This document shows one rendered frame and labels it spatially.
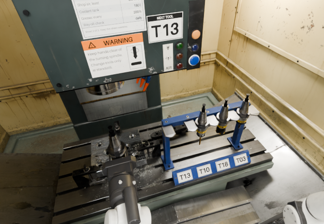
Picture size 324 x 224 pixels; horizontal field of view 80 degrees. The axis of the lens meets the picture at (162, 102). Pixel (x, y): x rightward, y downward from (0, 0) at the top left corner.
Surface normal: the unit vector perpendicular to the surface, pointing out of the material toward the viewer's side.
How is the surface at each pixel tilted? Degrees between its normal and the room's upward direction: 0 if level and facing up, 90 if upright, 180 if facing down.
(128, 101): 90
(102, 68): 90
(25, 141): 0
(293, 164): 24
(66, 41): 90
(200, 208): 8
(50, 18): 90
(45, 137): 0
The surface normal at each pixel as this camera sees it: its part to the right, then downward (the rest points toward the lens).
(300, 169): -0.43, -0.63
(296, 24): -0.96, 0.21
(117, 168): -0.05, -0.79
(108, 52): 0.28, 0.58
